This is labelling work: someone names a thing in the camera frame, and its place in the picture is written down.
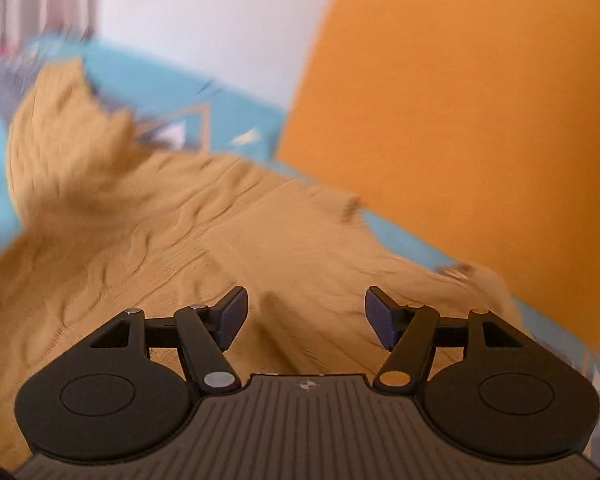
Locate tan cable-knit sweater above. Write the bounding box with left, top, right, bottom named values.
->
left=0, top=60, right=522, bottom=466

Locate blue grey patterned bedsheet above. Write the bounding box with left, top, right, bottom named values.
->
left=0, top=36, right=600, bottom=465

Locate orange headboard panel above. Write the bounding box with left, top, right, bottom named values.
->
left=277, top=0, right=600, bottom=350

